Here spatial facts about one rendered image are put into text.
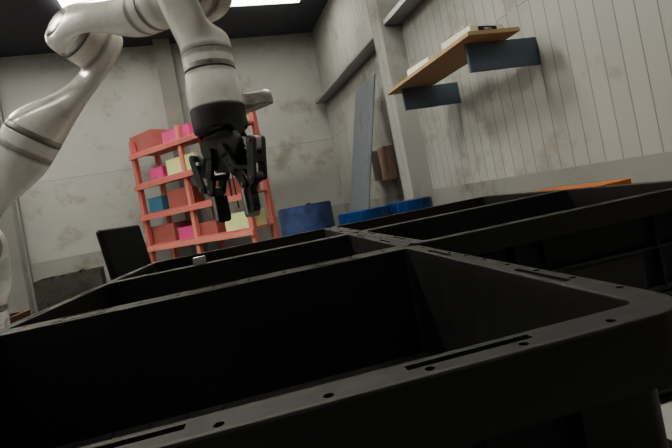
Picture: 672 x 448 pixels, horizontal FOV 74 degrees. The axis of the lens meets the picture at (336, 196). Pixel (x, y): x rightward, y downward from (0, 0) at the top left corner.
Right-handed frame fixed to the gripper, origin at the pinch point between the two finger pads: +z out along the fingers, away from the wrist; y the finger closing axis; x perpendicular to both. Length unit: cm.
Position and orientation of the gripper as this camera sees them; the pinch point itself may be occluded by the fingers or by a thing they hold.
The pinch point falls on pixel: (236, 208)
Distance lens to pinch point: 63.7
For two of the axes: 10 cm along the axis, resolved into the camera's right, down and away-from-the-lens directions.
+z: 1.9, 9.8, -0.1
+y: 7.9, -1.6, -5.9
